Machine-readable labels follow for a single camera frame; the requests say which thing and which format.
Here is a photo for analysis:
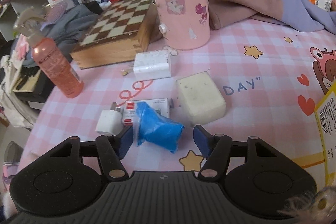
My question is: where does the white staples box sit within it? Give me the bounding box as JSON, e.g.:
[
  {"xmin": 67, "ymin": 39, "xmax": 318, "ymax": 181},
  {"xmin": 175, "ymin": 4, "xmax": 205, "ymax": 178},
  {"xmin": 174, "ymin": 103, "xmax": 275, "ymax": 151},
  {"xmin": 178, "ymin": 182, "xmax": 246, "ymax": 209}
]
[{"xmin": 122, "ymin": 97, "xmax": 175, "ymax": 126}]

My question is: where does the small white usb charger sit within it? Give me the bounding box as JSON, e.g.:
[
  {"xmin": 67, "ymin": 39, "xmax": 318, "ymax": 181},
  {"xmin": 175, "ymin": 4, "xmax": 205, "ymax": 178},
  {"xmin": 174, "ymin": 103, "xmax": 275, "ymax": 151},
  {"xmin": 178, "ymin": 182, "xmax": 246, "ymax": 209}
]
[{"xmin": 96, "ymin": 102, "xmax": 124, "ymax": 136}]

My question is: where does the wooden chess board box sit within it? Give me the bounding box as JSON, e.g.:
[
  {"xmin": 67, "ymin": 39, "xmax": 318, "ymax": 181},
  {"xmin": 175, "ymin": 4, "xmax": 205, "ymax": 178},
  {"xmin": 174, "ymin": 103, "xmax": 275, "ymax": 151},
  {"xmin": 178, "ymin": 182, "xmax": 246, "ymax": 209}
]
[{"xmin": 71, "ymin": 0, "xmax": 158, "ymax": 69}]

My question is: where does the mauve and purple cloth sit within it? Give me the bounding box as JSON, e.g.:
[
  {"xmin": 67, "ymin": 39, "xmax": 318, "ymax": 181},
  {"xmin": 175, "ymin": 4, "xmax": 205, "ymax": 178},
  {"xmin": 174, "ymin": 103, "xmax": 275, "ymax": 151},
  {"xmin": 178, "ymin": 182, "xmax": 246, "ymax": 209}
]
[{"xmin": 208, "ymin": 0, "xmax": 335, "ymax": 34}]

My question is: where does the yellow cardboard box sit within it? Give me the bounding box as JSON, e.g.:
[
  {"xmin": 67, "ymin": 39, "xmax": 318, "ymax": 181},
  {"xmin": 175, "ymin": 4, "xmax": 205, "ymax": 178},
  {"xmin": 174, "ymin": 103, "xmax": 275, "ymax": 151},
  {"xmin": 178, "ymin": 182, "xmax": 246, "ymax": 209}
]
[{"xmin": 314, "ymin": 84, "xmax": 336, "ymax": 185}]

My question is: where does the white power adapter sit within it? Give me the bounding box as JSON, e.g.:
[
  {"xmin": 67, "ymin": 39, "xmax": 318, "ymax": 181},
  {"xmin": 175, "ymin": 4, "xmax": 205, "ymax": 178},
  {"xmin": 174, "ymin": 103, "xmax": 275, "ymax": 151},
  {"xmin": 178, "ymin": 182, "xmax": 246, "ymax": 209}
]
[{"xmin": 121, "ymin": 50, "xmax": 172, "ymax": 81}]

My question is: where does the cream white eraser block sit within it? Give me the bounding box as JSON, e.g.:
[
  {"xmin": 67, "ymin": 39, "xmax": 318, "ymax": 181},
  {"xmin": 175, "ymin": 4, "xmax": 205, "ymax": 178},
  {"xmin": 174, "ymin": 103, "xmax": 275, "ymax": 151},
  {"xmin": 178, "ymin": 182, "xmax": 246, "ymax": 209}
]
[{"xmin": 176, "ymin": 71, "xmax": 226, "ymax": 126}]

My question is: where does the pink checkered tablecloth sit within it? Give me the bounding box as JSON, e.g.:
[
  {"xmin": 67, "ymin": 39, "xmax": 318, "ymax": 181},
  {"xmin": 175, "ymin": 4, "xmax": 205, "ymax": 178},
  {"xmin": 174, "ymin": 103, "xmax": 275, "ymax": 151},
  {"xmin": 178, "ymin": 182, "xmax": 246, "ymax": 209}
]
[{"xmin": 20, "ymin": 19, "xmax": 335, "ymax": 188}]

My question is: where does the orange spray bottle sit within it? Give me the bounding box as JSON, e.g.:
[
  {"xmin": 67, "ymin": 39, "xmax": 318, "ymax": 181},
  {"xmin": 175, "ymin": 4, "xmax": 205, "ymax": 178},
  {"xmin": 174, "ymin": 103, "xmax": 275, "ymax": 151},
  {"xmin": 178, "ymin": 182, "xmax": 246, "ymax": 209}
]
[{"xmin": 14, "ymin": 7, "xmax": 84, "ymax": 98}]

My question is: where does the lower orange white carton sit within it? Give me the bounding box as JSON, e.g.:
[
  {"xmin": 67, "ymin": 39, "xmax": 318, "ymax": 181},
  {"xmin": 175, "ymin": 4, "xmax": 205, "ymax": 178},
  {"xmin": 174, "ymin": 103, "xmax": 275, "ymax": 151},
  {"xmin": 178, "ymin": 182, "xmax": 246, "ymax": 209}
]
[{"xmin": 308, "ymin": 0, "xmax": 332, "ymax": 12}]

